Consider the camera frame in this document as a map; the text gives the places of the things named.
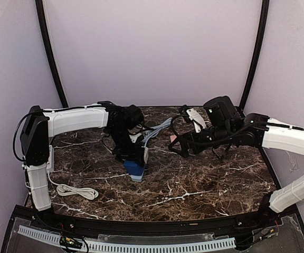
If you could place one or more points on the black front rail frame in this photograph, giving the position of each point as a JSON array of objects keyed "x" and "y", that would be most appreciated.
[{"x": 237, "y": 225}]

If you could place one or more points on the small circuit board left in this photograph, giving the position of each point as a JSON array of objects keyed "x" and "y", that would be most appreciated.
[{"x": 70, "y": 243}]

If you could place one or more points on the left black corner post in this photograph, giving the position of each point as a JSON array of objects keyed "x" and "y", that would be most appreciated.
[{"x": 49, "y": 52}]

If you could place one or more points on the pink charger plug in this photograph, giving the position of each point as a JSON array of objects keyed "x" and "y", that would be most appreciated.
[{"x": 173, "y": 138}]

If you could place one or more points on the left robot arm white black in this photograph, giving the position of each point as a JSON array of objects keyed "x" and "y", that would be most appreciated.
[{"x": 36, "y": 128}]

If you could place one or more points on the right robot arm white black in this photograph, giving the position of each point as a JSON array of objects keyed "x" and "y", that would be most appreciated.
[{"x": 229, "y": 126}]

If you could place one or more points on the right black corner post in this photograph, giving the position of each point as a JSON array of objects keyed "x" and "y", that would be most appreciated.
[{"x": 256, "y": 53}]

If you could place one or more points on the white slotted cable duct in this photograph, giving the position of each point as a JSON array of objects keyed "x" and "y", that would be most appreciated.
[{"x": 54, "y": 239}]

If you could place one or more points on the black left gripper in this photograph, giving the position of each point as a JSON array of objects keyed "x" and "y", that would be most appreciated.
[{"x": 129, "y": 153}]

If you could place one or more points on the small circuit board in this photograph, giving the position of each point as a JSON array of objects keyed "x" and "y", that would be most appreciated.
[
  {"x": 267, "y": 233},
  {"x": 70, "y": 243}
]

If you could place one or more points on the light blue power strip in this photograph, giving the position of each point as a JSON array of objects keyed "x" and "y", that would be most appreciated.
[{"x": 149, "y": 135}]

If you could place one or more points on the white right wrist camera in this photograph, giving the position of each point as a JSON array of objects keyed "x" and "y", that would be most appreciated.
[{"x": 197, "y": 119}]

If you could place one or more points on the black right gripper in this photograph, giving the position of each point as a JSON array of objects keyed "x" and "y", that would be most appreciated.
[{"x": 191, "y": 143}]

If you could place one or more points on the blue cube socket adapter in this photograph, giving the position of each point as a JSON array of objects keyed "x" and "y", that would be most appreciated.
[{"x": 133, "y": 168}]

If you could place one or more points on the black corner post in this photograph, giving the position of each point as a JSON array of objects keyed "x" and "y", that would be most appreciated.
[
  {"x": 256, "y": 53},
  {"x": 49, "y": 52}
]

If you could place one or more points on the small circuit board right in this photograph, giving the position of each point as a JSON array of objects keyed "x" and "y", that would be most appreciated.
[{"x": 267, "y": 233}]

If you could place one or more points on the white cube socket adapter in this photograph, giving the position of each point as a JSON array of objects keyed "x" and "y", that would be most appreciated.
[{"x": 146, "y": 154}]

